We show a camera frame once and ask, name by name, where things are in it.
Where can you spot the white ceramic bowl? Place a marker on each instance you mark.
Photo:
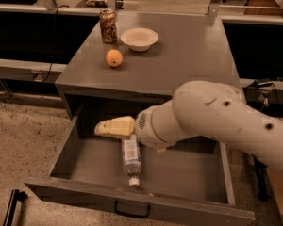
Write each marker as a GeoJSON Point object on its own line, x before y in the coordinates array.
{"type": "Point", "coordinates": [139, 39]}

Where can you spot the patterned drink can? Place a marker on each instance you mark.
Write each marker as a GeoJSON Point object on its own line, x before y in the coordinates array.
{"type": "Point", "coordinates": [107, 19]}

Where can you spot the black handle lower left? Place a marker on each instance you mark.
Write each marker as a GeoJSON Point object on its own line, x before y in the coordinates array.
{"type": "Point", "coordinates": [15, 197]}

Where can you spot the black drawer handle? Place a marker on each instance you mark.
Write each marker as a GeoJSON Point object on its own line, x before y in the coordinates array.
{"type": "Point", "coordinates": [132, 212]}

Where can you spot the open grey top drawer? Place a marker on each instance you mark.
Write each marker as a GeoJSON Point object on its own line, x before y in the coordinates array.
{"type": "Point", "coordinates": [188, 184]}

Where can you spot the black metal leg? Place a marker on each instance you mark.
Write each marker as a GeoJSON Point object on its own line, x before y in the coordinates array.
{"type": "Point", "coordinates": [260, 170]}

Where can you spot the orange fruit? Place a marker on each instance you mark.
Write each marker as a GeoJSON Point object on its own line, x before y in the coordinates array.
{"type": "Point", "coordinates": [114, 58]}

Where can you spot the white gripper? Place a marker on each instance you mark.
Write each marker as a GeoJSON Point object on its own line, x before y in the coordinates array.
{"type": "Point", "coordinates": [143, 130]}

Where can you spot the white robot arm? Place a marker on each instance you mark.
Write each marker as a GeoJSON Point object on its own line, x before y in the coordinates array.
{"type": "Point", "coordinates": [207, 109]}

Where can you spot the grey cabinet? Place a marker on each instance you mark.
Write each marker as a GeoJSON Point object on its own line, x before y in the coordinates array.
{"type": "Point", "coordinates": [189, 48]}

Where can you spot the clear plastic water bottle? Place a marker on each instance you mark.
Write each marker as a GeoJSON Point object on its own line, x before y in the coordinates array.
{"type": "Point", "coordinates": [132, 164]}

